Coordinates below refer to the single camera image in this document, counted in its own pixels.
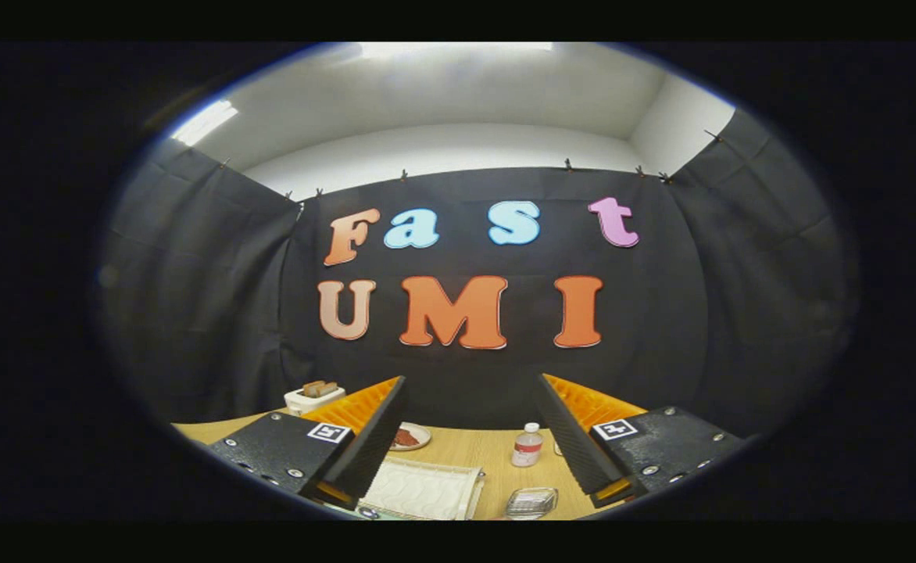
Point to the narrow ceiling light panel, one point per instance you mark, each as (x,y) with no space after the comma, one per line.
(204,123)

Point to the white plate with meat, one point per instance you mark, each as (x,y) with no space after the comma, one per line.
(425,439)

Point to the white toaster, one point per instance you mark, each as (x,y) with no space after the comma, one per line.
(302,403)

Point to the red meat piece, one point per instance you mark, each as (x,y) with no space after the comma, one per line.
(405,438)

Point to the clear bottle red label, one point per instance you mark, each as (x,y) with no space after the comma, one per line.
(527,450)

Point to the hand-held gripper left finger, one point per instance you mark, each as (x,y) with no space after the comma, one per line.
(364,453)

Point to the black backdrop cloth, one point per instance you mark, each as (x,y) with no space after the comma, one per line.
(231,313)

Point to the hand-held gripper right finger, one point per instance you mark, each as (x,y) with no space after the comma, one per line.
(579,450)

